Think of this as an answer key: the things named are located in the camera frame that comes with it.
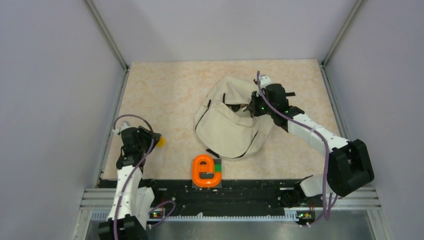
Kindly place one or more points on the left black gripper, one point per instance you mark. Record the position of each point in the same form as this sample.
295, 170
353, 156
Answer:
143, 132

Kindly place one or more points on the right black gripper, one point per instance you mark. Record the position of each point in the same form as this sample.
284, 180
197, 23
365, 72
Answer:
252, 106

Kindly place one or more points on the yellow eraser block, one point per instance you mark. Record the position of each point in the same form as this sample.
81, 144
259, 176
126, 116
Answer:
161, 142

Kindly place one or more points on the cream canvas student bag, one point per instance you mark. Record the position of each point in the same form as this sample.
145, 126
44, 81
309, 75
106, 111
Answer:
231, 135

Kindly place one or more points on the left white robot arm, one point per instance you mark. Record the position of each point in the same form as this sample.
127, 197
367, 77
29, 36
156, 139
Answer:
129, 213

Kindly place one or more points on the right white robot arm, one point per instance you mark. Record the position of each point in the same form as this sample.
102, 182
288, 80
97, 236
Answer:
347, 164

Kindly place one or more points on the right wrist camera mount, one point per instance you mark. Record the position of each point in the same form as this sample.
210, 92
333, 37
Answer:
263, 81

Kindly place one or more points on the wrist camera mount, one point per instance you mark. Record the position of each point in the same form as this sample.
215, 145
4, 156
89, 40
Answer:
124, 125
263, 81

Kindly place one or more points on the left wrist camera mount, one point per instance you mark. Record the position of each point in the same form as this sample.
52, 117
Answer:
124, 125

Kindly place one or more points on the orange ring toy on bricks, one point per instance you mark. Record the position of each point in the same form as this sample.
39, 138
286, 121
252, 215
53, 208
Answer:
206, 172

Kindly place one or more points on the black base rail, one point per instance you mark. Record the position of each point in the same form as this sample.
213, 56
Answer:
233, 198

